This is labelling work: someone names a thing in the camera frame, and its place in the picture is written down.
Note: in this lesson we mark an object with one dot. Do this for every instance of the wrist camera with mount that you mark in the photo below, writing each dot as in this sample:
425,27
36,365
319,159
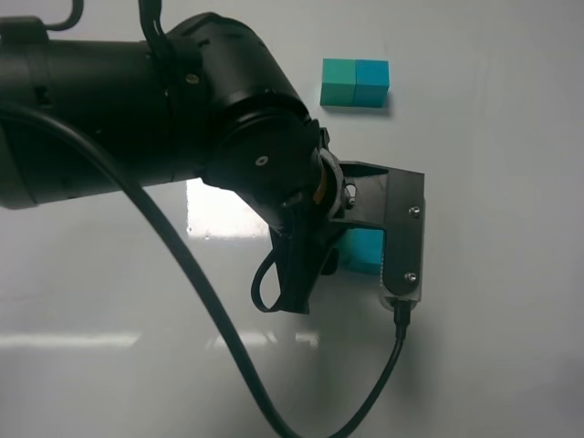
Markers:
391,200

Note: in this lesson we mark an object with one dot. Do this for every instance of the green template cube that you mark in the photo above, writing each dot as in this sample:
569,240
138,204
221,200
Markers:
338,82

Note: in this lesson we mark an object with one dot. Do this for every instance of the blue template cube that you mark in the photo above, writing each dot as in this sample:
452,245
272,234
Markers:
373,80

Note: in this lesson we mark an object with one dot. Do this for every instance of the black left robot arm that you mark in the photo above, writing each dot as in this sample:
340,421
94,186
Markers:
206,100

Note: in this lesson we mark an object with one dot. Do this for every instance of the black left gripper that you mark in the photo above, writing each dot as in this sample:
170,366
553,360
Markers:
302,236

